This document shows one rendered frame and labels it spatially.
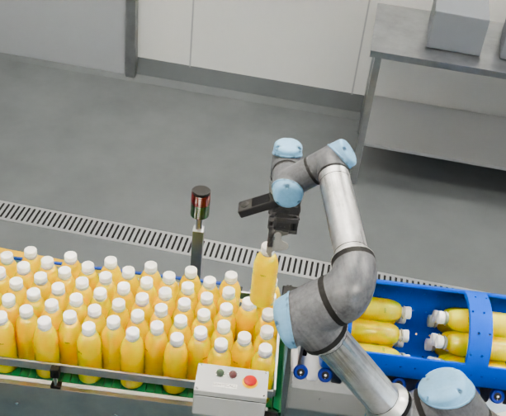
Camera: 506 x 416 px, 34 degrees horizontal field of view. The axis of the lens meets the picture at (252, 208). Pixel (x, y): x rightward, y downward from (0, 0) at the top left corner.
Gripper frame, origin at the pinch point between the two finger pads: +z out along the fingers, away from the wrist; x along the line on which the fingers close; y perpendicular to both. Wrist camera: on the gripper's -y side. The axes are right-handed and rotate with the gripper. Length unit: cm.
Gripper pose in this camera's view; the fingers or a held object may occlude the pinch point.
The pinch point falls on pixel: (268, 247)
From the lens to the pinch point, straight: 231.7
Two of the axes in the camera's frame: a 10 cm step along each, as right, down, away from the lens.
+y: 9.9, 1.1, -0.2
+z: -0.7, 7.9, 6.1
